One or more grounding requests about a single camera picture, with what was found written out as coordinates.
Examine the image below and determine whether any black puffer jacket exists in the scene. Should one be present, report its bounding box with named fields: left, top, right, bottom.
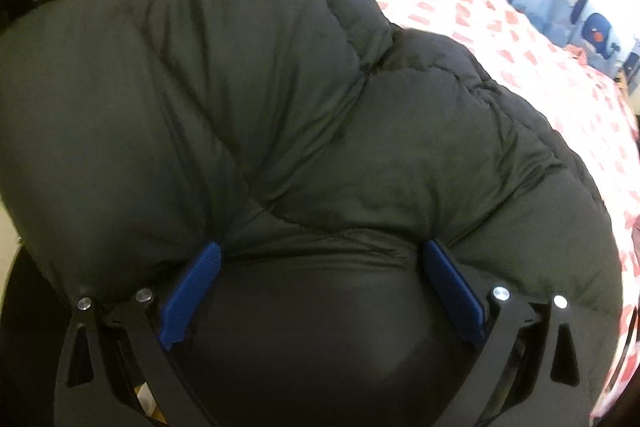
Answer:
left=0, top=0, right=627, bottom=427

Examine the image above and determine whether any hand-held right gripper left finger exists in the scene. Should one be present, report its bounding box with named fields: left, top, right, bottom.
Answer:
left=52, top=241, right=224, bottom=427

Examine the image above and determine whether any pink checkered bed sheet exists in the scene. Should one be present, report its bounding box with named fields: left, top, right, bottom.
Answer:
left=197, top=0, right=640, bottom=427

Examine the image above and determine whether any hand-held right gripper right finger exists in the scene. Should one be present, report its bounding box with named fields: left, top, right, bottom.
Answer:
left=422, top=239, right=597, bottom=427

